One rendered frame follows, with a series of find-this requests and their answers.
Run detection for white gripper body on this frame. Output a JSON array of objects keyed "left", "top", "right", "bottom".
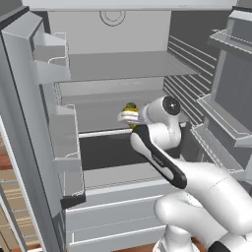
[{"left": 117, "top": 109, "right": 142, "bottom": 125}]

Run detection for green avocado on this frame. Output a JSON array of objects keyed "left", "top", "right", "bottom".
[{"left": 122, "top": 101, "right": 139, "bottom": 130}]

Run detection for white-edged dark fridge shelf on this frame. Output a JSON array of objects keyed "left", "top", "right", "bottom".
[{"left": 78, "top": 127, "right": 158, "bottom": 171}]

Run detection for grey glass fridge shelf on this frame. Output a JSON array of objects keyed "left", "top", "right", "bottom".
[{"left": 53, "top": 50, "right": 200, "bottom": 84}]

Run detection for grey fridge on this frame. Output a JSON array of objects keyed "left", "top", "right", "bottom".
[{"left": 19, "top": 0, "right": 252, "bottom": 252}]

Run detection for white fridge drawer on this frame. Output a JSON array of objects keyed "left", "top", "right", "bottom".
[
  {"left": 64, "top": 194, "right": 165, "bottom": 232},
  {"left": 66, "top": 225, "right": 167, "bottom": 252}
]

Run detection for round fridge light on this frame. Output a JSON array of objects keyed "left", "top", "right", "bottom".
[{"left": 99, "top": 9, "right": 127, "bottom": 28}]

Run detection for grey fridge door, tall bins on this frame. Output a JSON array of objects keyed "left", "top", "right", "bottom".
[{"left": 0, "top": 6, "right": 88, "bottom": 252}]

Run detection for wooden cabinet run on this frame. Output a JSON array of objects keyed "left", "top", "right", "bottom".
[{"left": 0, "top": 131, "right": 43, "bottom": 252}]

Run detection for grey fridge door, wire bins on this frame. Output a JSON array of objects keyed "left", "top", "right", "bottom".
[{"left": 191, "top": 6, "right": 252, "bottom": 185}]

